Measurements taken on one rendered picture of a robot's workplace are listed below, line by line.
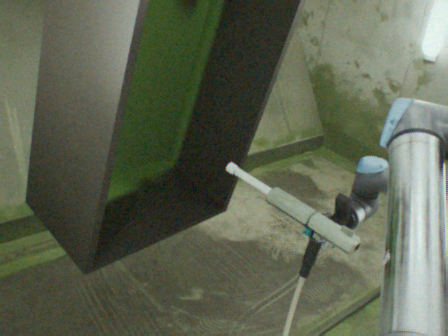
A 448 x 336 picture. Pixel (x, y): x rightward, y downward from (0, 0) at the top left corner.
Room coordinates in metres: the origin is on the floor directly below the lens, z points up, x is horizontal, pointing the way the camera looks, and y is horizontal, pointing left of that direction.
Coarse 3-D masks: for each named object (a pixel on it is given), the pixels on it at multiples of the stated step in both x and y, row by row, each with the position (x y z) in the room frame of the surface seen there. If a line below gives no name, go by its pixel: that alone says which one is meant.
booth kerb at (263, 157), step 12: (288, 144) 3.00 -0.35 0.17; (300, 144) 3.09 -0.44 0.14; (312, 144) 3.18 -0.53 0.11; (252, 156) 2.77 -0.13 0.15; (264, 156) 2.85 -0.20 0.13; (276, 156) 2.93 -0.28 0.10; (288, 156) 3.02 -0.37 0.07; (252, 168) 2.78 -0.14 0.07; (24, 216) 1.80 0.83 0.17; (36, 216) 1.83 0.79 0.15; (0, 228) 1.72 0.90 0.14; (12, 228) 1.76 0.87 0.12; (24, 228) 1.79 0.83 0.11; (36, 228) 1.83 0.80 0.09; (0, 240) 1.72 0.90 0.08; (12, 240) 1.75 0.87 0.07
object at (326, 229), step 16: (240, 176) 1.45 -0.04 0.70; (272, 192) 1.36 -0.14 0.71; (288, 208) 1.31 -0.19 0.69; (304, 208) 1.30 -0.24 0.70; (304, 224) 1.28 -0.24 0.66; (320, 224) 1.25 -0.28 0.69; (336, 224) 1.26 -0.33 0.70; (336, 240) 1.21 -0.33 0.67; (352, 240) 1.19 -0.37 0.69; (304, 256) 1.27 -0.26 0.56; (304, 272) 1.26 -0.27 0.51
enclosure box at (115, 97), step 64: (64, 0) 1.23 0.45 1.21; (128, 0) 1.07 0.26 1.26; (192, 0) 1.68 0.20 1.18; (256, 0) 1.63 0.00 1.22; (64, 64) 1.22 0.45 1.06; (128, 64) 1.07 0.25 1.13; (192, 64) 1.78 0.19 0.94; (256, 64) 1.60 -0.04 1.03; (64, 128) 1.22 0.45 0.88; (128, 128) 1.63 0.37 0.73; (192, 128) 1.76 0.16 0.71; (256, 128) 1.57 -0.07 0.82; (64, 192) 1.22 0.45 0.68; (128, 192) 1.56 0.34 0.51; (192, 192) 1.67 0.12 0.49
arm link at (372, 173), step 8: (360, 160) 1.53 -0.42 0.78; (368, 160) 1.52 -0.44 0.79; (376, 160) 1.53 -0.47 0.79; (384, 160) 1.53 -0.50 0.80; (360, 168) 1.51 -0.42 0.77; (368, 168) 1.49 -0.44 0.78; (376, 168) 1.48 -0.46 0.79; (384, 168) 1.49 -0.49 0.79; (360, 176) 1.50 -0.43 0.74; (368, 176) 1.48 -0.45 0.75; (376, 176) 1.48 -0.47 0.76; (384, 176) 1.48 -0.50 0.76; (352, 184) 1.53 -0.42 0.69; (360, 184) 1.49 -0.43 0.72; (368, 184) 1.48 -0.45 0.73; (376, 184) 1.48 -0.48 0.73; (384, 184) 1.47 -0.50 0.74; (352, 192) 1.51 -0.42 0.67; (360, 192) 1.48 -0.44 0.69; (368, 192) 1.48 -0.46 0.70; (376, 192) 1.49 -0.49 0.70
